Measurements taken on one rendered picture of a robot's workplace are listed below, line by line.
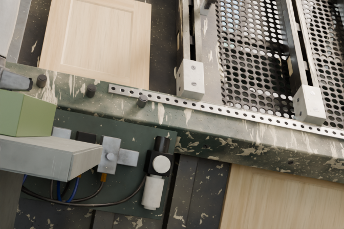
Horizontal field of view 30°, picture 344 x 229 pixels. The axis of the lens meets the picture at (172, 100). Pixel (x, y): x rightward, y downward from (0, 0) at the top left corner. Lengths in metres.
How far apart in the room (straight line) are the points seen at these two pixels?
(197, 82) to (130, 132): 0.26
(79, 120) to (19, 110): 0.73
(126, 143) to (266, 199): 0.58
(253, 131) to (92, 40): 0.54
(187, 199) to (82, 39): 0.57
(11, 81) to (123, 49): 0.87
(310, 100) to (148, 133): 0.53
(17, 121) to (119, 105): 0.78
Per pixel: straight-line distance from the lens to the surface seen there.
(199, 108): 1.78
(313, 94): 1.98
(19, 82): 1.08
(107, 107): 1.70
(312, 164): 1.89
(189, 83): 1.81
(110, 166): 1.60
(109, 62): 1.86
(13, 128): 0.96
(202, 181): 2.03
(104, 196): 1.71
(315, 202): 2.15
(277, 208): 2.10
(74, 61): 1.84
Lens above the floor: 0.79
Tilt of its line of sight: 3 degrees up
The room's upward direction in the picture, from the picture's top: 11 degrees clockwise
